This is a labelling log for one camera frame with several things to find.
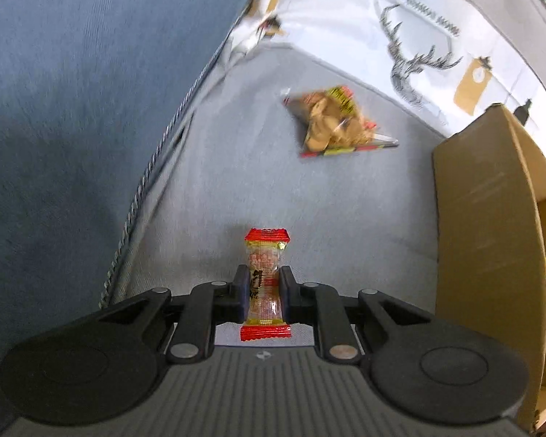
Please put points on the red-ended nut candy bar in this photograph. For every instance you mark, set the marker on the red-ended nut candy bar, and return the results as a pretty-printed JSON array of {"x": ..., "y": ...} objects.
[{"x": 264, "y": 318}]

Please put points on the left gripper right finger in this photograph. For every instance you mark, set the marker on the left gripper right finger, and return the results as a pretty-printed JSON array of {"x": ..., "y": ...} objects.
[{"x": 322, "y": 308}]

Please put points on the brown cardboard box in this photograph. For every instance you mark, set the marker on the brown cardboard box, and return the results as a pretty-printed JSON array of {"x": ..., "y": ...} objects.
[{"x": 490, "y": 183}]

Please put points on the clear bag of biscuits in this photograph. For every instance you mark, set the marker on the clear bag of biscuits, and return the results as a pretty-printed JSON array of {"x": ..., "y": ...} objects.
[{"x": 335, "y": 124}]

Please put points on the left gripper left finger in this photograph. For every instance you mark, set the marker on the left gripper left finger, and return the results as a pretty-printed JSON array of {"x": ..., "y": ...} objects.
[{"x": 197, "y": 315}]

